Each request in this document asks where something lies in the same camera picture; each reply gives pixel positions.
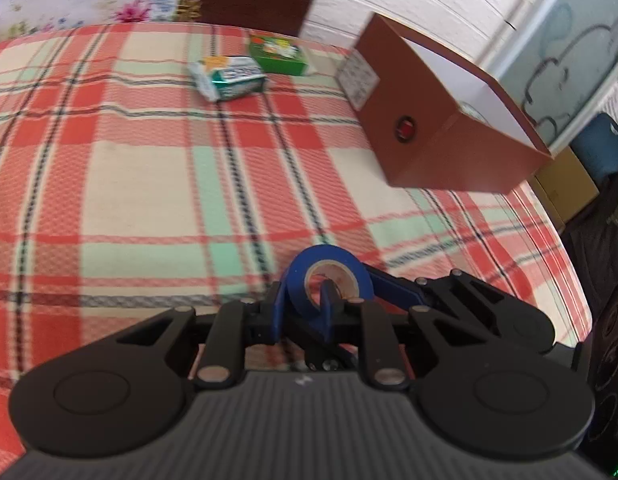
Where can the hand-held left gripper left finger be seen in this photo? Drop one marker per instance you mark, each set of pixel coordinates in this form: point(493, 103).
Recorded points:
point(276, 320)

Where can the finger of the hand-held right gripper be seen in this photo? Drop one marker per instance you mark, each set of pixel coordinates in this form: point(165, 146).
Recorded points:
point(334, 357)
point(394, 290)

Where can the white green snack packet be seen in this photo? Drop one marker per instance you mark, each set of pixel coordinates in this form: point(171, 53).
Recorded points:
point(229, 77)

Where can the cloud print glass panel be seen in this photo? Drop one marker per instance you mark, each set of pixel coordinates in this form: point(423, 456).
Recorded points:
point(564, 55)

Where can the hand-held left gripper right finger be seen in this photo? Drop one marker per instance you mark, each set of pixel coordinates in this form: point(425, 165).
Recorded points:
point(329, 322)

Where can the green snack box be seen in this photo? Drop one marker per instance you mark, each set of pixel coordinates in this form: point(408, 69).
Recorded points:
point(279, 55)

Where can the tan cardboard carton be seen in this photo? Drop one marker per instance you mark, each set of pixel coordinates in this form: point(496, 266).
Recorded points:
point(564, 185)

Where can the brown cardboard box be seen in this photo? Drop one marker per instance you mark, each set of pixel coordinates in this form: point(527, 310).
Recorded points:
point(439, 120)

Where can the red plaid blanket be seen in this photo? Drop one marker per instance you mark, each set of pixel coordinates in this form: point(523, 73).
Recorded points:
point(139, 185)

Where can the blue tape roll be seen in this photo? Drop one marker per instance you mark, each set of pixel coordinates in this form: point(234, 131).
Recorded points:
point(301, 270)

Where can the blue plastic stool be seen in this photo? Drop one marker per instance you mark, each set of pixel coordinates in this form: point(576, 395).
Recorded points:
point(601, 147)

